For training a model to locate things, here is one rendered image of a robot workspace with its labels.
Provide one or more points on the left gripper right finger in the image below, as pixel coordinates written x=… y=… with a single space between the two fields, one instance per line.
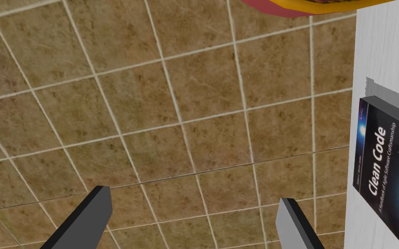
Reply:
x=294 y=228

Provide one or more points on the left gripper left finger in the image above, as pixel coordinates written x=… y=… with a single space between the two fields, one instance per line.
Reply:
x=83 y=221

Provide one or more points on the dark blue book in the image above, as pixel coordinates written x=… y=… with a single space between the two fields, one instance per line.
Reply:
x=390 y=166

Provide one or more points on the white table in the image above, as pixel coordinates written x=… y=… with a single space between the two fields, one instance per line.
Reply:
x=383 y=45

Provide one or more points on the red and yellow round object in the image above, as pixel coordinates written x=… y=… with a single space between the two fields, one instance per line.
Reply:
x=310 y=7

